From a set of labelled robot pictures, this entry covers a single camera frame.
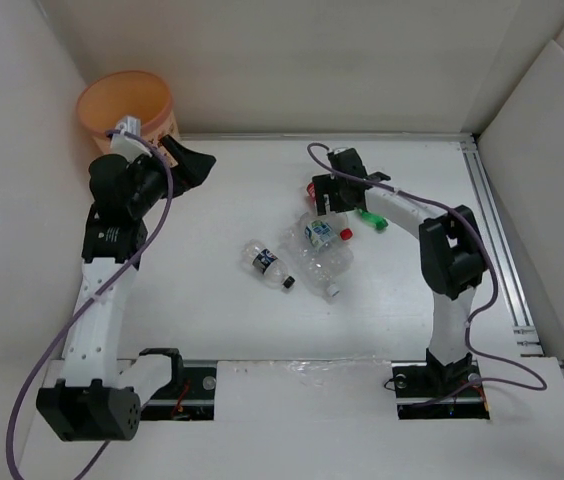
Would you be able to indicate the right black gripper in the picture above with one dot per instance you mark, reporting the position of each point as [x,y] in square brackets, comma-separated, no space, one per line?
[325,184]

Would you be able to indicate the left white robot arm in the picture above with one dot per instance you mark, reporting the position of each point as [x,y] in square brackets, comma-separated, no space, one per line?
[93,400]

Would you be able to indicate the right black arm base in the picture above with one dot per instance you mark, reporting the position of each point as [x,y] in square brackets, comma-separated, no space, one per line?
[428,390]

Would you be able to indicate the orange capybara plastic bin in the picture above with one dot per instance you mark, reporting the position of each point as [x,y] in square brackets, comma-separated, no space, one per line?
[136,93]

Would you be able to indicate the white green label bottle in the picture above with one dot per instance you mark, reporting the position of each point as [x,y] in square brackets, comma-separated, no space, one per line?
[328,235]

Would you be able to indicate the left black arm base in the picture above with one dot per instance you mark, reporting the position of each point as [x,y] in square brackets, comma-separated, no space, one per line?
[193,400]

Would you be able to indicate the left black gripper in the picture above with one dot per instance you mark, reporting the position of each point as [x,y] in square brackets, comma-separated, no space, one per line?
[192,167]

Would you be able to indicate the red label plastic bottle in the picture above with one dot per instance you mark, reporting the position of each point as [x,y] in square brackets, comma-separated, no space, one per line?
[337,221]

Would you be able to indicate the green plastic bottle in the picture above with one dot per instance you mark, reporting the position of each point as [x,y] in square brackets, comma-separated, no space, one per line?
[378,223]

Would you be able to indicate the clear crushed plastic bottle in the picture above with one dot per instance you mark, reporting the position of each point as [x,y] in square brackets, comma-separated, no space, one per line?
[315,273]

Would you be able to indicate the dark label black cap bottle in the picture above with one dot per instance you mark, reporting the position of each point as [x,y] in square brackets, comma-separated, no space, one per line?
[273,271]

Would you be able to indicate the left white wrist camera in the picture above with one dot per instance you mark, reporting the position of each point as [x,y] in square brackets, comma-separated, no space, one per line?
[127,135]

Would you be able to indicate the aluminium rail right edge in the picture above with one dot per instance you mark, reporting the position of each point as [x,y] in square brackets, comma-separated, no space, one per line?
[510,287]

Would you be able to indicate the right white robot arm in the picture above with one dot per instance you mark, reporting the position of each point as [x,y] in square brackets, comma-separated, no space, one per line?
[451,250]

